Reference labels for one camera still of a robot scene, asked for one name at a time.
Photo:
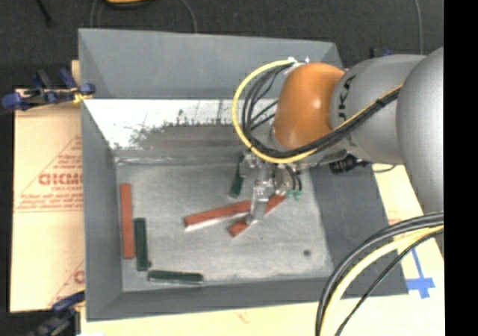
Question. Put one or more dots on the red-brown flat block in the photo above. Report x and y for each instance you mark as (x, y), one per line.
(213, 217)
(239, 229)
(127, 220)

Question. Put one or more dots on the black cylinder on white bracket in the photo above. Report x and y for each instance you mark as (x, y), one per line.
(345, 165)

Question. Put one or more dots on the grey metal bin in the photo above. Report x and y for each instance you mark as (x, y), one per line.
(209, 65)

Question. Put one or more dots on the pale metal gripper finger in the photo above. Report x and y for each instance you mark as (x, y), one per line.
(257, 207)

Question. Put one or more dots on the dark green flat block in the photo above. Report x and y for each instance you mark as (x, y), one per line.
(140, 245)
(175, 276)
(236, 183)

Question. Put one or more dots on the brown cardboard board red print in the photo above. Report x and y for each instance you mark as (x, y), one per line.
(45, 215)

